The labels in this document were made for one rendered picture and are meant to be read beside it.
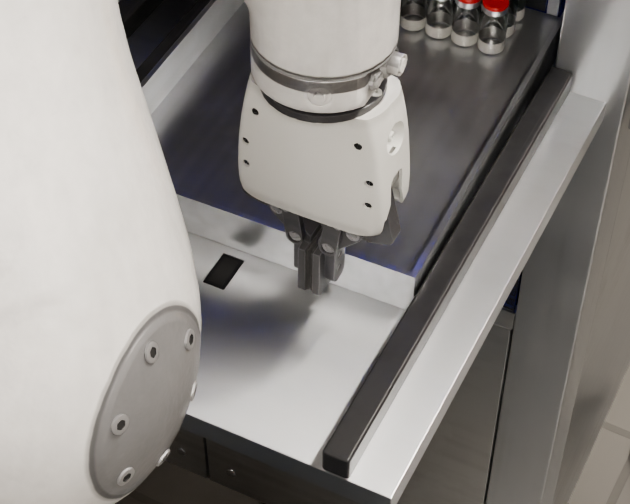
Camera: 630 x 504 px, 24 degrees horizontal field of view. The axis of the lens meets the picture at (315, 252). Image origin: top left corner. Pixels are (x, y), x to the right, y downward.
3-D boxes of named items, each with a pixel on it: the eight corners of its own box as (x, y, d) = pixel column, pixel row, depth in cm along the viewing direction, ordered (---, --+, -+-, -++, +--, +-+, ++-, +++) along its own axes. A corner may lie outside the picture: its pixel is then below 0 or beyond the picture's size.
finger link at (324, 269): (377, 207, 92) (373, 279, 97) (332, 191, 93) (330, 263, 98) (356, 239, 90) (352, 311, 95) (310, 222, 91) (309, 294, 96)
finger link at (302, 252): (330, 190, 93) (328, 262, 98) (286, 175, 94) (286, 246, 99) (308, 222, 91) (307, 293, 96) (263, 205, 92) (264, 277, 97)
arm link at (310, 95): (428, 16, 84) (425, 57, 86) (291, -26, 86) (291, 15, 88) (367, 100, 78) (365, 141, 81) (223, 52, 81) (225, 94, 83)
